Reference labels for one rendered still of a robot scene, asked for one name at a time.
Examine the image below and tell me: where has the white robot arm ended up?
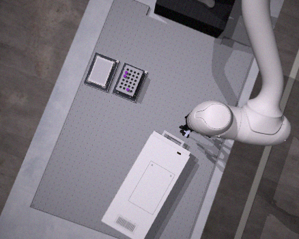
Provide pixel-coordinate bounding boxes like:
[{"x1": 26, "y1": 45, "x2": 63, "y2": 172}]
[{"x1": 187, "y1": 0, "x2": 291, "y2": 146}]

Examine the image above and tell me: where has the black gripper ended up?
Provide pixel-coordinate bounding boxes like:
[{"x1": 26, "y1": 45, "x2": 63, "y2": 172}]
[{"x1": 179, "y1": 114, "x2": 193, "y2": 138}]

